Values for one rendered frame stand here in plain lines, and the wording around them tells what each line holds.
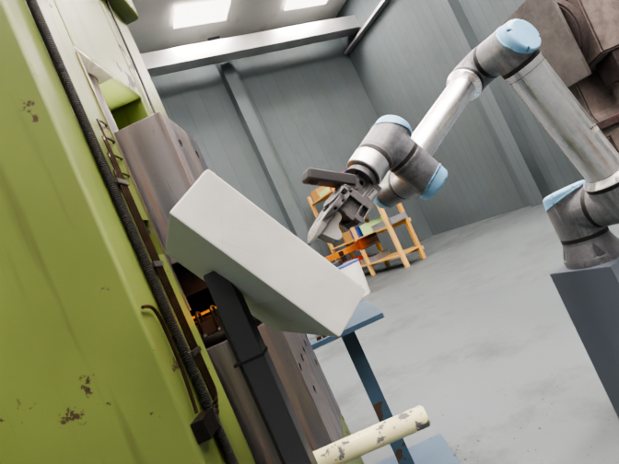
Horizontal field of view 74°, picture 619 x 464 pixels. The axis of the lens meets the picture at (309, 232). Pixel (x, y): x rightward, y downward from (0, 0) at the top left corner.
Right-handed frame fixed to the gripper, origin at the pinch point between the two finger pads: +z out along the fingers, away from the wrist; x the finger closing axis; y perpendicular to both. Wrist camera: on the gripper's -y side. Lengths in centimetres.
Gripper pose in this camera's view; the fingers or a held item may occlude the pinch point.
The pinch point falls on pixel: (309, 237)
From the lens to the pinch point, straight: 86.2
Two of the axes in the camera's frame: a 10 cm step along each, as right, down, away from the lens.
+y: 7.8, 6.1, 1.6
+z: -5.2, 7.7, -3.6
